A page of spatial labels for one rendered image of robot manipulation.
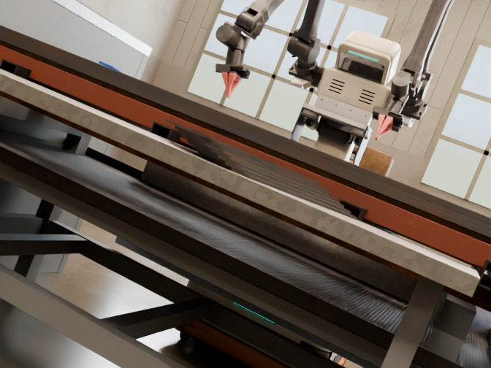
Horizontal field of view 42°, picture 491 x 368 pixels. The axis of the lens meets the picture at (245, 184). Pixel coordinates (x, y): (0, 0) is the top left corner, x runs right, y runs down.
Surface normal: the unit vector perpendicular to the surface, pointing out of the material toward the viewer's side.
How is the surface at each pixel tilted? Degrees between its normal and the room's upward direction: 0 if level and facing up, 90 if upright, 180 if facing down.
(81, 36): 90
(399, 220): 90
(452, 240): 90
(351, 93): 98
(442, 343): 90
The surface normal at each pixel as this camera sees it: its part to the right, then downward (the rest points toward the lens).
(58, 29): 0.87, 0.37
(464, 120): -0.33, -0.09
